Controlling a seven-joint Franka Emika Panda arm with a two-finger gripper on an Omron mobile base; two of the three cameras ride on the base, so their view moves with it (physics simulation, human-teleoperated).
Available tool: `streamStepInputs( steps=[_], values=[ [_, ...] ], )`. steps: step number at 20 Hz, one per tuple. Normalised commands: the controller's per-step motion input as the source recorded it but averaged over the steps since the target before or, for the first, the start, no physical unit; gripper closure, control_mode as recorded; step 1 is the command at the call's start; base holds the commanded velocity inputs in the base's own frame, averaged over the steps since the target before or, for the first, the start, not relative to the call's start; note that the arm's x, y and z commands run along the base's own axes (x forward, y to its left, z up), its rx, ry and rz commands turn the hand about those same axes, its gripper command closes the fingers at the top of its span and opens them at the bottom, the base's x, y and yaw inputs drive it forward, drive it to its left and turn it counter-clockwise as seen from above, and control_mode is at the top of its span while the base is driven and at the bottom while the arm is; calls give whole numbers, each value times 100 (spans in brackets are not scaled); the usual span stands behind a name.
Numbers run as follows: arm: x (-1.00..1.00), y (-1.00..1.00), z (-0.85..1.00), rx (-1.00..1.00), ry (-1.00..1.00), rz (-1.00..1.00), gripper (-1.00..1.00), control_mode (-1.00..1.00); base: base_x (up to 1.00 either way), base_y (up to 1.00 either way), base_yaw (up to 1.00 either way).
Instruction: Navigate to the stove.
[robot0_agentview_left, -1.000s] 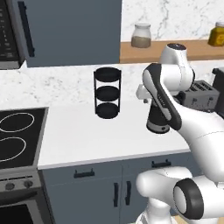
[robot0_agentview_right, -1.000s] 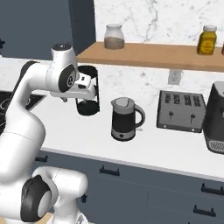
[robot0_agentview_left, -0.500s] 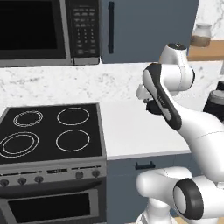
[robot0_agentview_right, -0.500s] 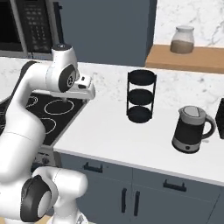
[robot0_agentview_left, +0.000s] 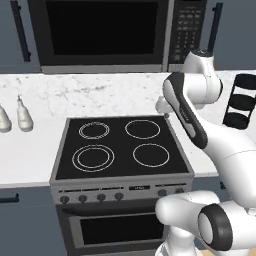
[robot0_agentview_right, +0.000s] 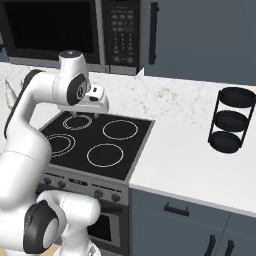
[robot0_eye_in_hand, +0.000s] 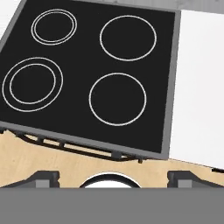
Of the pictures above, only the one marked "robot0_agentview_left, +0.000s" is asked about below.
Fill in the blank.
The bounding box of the black and silver microwave oven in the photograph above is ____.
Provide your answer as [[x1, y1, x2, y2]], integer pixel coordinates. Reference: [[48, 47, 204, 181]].
[[27, 0, 209, 75]]

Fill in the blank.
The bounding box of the grey-blue base cupboard front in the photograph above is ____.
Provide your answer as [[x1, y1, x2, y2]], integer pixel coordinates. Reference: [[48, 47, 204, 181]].
[[192, 175, 234, 203], [0, 186, 68, 256]]

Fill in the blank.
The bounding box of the dark cupboard door handle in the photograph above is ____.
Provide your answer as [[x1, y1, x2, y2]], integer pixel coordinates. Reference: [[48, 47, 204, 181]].
[[9, 0, 32, 63], [206, 2, 224, 54]]

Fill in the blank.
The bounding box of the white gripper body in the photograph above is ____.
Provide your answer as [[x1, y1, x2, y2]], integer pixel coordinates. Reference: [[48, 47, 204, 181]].
[[154, 95, 174, 118]]

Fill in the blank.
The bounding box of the grey-blue wall cupboard door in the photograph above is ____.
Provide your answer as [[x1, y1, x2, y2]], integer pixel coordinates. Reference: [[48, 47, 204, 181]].
[[0, 0, 42, 74], [199, 0, 256, 72]]

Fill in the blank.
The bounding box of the white bottle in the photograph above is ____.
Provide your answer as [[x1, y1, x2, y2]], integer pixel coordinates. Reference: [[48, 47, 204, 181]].
[[0, 104, 13, 134], [16, 94, 35, 132]]

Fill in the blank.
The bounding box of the silver oven door handle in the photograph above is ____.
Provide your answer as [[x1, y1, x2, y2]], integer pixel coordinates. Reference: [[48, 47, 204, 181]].
[[61, 206, 158, 219]]

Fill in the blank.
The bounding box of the silver oven door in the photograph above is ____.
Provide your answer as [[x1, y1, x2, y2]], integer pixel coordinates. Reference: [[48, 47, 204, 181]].
[[55, 203, 170, 256]]

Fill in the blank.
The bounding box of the black and silver stove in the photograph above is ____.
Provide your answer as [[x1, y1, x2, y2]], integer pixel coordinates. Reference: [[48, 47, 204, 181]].
[[49, 115, 196, 256]]

